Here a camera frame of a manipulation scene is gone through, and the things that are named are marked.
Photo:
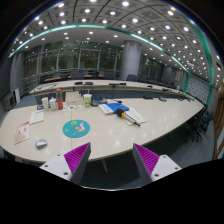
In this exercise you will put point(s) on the grey desk device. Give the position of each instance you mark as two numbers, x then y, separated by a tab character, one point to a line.
97	101

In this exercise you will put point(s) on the long rear conference table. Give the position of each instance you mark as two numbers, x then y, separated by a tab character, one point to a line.
111	89

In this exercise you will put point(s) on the white book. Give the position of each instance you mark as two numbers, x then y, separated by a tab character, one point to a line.
105	109

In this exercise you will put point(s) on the grey computer mouse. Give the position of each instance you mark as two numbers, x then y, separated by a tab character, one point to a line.
41	143

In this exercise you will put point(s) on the blue folder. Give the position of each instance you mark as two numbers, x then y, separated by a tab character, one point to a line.
115	106

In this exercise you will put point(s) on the white paper sheet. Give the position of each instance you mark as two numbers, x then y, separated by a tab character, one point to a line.
37	116

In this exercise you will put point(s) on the black yellow marker tool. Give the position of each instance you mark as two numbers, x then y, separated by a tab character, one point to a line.
122	114

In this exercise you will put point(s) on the red and white booklet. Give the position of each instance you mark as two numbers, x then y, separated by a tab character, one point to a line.
21	133

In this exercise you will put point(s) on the green white paper cup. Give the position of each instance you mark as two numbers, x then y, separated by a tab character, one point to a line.
87	99

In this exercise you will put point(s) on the round teal mouse pad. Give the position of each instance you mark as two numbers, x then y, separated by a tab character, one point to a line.
76	128

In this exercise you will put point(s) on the white notebook with pen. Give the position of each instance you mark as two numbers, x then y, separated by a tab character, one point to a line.
135	115

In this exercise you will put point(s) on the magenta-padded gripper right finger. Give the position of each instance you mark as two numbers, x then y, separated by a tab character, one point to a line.
152	166

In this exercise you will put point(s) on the orange red bottle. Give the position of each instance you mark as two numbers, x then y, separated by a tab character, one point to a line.
59	99

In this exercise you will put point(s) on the black office chair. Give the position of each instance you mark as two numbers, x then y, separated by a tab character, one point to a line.
199	122

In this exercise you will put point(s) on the white jar with lid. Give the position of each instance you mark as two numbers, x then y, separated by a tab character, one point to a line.
52	104

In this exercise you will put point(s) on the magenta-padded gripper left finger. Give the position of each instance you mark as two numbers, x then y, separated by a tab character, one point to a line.
69	166

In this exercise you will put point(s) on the grey round pillar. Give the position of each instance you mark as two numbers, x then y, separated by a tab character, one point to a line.
130	59

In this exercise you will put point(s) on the small colourful card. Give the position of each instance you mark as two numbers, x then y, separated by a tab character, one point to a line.
72	108

